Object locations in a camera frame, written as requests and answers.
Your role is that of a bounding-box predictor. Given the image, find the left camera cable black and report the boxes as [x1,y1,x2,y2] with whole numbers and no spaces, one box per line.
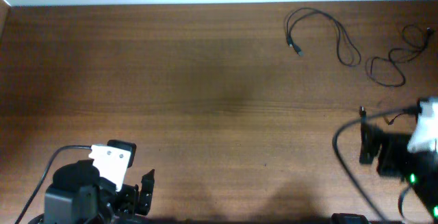
[14,145,91,224]

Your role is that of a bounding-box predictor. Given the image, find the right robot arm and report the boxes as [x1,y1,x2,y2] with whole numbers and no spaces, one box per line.
[359,123,437,223]

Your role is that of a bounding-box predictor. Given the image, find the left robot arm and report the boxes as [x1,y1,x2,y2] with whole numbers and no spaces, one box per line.
[23,140,155,224]

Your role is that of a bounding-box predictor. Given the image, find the right camera cable black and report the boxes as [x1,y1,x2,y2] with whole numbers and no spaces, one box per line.
[332,106,419,223]

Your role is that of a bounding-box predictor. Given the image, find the thin black micro cable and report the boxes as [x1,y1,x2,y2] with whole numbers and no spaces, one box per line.
[364,23,435,88]

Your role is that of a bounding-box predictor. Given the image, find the camera cable black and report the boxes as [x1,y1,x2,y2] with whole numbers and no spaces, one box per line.
[14,145,91,224]
[332,106,419,223]

